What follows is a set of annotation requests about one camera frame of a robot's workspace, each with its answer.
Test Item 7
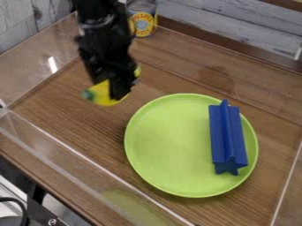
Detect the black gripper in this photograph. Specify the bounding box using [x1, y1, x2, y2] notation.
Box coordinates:
[75, 18, 139, 101]

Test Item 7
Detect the yellow toy banana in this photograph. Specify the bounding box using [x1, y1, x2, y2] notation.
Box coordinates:
[83, 65, 142, 106]

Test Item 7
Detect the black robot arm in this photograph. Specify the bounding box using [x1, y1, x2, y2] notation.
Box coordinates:
[72, 0, 140, 106]

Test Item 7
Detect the green round plate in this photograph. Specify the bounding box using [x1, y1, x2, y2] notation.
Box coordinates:
[124, 94, 259, 198]

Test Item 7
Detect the yellow labelled tin can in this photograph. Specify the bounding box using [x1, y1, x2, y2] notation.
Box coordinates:
[126, 0, 158, 38]

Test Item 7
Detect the blue star-shaped block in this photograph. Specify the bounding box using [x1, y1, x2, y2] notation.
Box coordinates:
[209, 100, 247, 176]

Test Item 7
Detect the clear acrylic front wall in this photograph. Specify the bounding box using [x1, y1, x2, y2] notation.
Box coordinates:
[0, 109, 195, 226]

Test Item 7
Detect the black cable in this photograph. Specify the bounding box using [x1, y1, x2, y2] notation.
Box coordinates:
[0, 197, 29, 226]

